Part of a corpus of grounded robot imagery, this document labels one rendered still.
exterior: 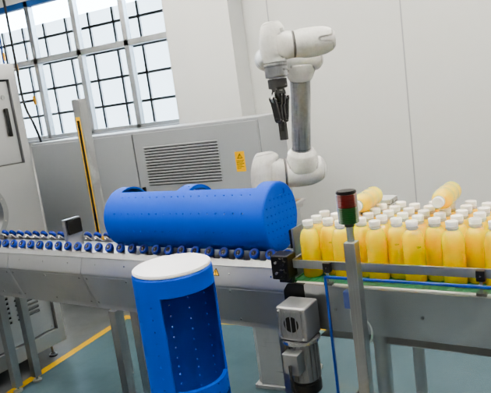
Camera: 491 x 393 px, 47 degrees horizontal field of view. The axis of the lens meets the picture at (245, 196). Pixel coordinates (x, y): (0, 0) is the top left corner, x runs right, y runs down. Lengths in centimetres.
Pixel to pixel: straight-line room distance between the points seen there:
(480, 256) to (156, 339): 108
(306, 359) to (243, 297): 45
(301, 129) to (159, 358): 141
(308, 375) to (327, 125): 336
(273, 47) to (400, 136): 293
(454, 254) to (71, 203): 371
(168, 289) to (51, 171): 332
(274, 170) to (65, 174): 247
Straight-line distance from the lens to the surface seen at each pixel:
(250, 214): 218
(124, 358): 302
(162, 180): 439
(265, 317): 236
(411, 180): 501
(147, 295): 193
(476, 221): 190
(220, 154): 411
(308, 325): 196
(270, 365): 321
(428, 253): 195
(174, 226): 242
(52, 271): 311
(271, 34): 218
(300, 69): 275
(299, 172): 294
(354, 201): 171
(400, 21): 496
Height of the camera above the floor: 156
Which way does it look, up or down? 9 degrees down
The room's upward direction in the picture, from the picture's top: 8 degrees counter-clockwise
